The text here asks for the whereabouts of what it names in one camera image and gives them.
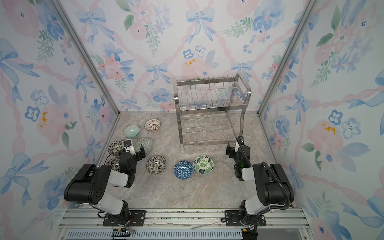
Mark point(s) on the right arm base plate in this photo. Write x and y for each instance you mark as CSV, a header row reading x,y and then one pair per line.
x,y
236,219

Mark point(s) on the blue triangle pattern bowl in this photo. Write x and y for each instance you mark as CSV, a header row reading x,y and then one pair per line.
x,y
183,170

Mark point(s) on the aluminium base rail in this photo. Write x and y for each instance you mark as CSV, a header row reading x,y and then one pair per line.
x,y
184,224

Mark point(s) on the green leaf pattern bowl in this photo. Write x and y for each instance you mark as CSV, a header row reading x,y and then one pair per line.
x,y
203,165

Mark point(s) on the aluminium frame post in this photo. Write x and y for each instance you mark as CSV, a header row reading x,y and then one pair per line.
x,y
59,10
291,47

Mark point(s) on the right aluminium frame post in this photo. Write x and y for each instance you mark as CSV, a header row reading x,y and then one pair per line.
x,y
291,47

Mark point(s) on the mint green bowl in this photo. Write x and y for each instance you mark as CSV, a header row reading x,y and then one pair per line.
x,y
131,131

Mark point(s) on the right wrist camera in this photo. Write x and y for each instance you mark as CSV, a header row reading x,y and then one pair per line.
x,y
240,143

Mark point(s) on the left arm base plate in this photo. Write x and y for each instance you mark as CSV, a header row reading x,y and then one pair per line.
x,y
137,220

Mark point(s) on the left aluminium frame post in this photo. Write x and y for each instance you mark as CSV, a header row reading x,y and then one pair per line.
x,y
59,10

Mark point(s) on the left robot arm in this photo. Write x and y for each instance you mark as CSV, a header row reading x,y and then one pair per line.
x,y
90,183

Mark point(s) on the maroon patterned white bowl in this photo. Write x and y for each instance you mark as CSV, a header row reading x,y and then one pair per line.
x,y
153,125

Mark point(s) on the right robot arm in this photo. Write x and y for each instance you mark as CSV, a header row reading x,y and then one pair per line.
x,y
273,189

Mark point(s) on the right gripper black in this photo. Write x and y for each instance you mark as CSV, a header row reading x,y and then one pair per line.
x,y
237,149

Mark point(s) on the steel two-tier dish rack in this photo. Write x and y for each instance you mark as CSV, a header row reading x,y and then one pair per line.
x,y
211,111

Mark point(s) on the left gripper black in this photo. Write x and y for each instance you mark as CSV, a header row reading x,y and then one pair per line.
x,y
137,155

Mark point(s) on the green geometric pattern bowl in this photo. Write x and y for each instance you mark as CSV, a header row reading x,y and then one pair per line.
x,y
147,144

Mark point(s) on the black floral bowl upper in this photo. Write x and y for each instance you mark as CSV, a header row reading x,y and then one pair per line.
x,y
115,147

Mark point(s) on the black floral bowl centre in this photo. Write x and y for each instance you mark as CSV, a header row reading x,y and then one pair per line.
x,y
156,164

